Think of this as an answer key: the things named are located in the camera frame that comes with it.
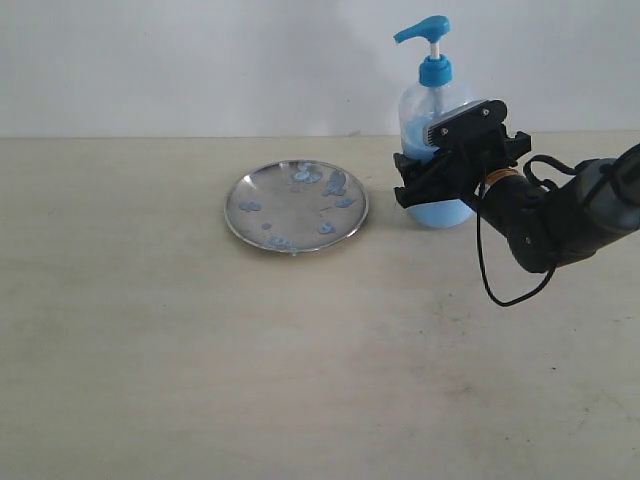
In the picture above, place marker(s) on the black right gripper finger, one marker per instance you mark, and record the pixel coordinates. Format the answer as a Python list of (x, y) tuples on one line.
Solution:
[(413, 170), (424, 189)]

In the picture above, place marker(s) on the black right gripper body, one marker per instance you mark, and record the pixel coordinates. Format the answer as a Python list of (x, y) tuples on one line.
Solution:
[(461, 165)]

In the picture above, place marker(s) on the blue soap pump bottle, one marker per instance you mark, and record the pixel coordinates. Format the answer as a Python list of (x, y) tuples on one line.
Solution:
[(435, 93)]

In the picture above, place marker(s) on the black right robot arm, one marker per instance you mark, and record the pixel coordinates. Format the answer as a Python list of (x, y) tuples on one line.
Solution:
[(545, 225)]

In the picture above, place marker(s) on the round steel plate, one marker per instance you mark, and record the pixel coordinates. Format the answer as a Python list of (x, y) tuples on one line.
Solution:
[(296, 206)]

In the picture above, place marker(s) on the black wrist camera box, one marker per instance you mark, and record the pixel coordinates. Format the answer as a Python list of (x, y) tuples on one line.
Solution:
[(465, 123)]

